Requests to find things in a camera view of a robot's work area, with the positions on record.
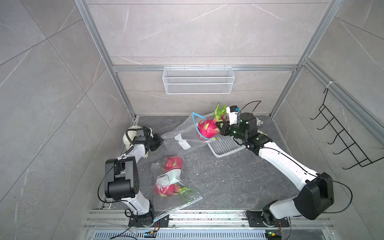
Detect white perforated plastic basket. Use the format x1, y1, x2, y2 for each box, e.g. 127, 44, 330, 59
206, 112, 247, 159

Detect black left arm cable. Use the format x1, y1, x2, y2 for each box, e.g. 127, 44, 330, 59
96, 127, 145, 204

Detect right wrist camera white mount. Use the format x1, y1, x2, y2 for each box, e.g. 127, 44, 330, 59
226, 106, 240, 125

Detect white red toy car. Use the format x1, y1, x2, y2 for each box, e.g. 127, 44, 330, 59
256, 118, 264, 127

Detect pink dragon fruit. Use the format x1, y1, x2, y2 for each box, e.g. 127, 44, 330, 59
198, 103, 227, 139
164, 156, 184, 172
154, 184, 194, 202

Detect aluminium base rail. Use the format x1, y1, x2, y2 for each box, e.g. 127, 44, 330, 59
79, 210, 339, 240

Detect black wire hook rack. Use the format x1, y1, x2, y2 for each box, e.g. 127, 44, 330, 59
310, 88, 384, 170

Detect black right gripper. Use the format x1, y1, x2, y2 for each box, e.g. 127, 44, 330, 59
215, 121, 247, 142

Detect white wire mesh wall shelf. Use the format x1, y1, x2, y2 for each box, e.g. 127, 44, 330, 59
162, 67, 235, 95

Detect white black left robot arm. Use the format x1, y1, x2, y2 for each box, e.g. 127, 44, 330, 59
100, 134, 163, 227

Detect clear zip-top bag blue seal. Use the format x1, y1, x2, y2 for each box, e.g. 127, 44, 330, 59
161, 113, 214, 155

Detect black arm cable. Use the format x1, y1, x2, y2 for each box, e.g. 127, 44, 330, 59
238, 100, 354, 214
96, 127, 145, 204

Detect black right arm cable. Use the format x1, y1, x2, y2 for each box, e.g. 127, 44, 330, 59
238, 100, 354, 214

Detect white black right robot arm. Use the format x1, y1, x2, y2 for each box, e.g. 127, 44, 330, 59
216, 113, 335, 227

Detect white plush toy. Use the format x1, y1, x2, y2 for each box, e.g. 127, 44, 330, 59
123, 125, 142, 150

